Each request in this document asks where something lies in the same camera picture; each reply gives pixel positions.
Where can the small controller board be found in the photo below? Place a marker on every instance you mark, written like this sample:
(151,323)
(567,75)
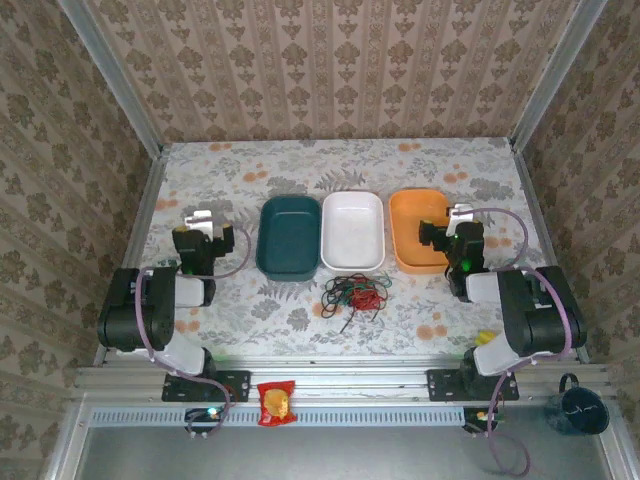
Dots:
(480,417)
(200,416)

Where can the aluminium mounting rail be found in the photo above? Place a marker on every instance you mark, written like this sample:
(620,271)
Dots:
(350,372)

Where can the white plastic bin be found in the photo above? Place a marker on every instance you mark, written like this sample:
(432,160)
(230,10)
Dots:
(352,230)

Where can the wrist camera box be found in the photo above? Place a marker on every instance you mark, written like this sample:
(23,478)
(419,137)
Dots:
(200,220)
(460,212)

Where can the aluminium frame post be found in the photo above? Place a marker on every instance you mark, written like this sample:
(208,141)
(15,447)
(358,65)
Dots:
(555,75)
(110,75)

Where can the aluminium table side rail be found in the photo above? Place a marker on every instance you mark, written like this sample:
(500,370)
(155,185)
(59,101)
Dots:
(537,210)
(145,210)

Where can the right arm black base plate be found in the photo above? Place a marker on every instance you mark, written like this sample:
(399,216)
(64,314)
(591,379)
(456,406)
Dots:
(442,385)

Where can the yellow toy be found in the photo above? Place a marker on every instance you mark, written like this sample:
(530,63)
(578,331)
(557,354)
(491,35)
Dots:
(485,339)

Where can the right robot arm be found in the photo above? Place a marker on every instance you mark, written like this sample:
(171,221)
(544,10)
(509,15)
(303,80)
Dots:
(540,320)

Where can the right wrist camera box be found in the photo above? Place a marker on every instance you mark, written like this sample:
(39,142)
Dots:
(460,212)

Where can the black mug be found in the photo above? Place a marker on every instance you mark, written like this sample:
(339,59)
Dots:
(582,412)

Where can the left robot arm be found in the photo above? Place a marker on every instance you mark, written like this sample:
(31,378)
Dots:
(125,315)

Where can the red snack packet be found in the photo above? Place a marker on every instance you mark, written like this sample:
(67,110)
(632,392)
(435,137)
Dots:
(275,402)

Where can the orange plastic bin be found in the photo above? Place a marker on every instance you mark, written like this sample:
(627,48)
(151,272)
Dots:
(407,235)

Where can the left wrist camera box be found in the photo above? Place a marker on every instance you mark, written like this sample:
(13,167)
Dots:
(200,220)

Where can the dark green plastic bin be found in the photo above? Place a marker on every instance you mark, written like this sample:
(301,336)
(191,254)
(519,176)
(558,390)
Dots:
(287,235)

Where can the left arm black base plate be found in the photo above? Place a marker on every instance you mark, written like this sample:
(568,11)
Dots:
(235,386)

